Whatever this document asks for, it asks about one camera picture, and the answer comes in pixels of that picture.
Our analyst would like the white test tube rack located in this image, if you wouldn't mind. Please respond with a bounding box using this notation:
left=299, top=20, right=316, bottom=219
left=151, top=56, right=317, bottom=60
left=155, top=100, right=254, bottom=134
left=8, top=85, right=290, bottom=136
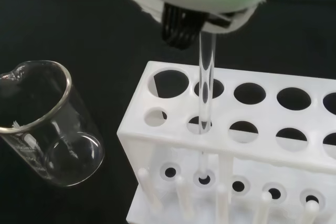
left=117, top=60, right=336, bottom=224

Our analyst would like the black bench cloth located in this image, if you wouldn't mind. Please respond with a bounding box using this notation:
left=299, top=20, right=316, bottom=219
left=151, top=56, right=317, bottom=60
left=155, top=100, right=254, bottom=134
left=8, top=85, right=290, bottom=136
left=0, top=0, right=336, bottom=224

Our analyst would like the clear glass beaker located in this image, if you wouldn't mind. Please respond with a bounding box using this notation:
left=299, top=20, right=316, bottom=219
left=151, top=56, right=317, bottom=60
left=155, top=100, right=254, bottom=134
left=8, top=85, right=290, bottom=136
left=0, top=60, right=106, bottom=188

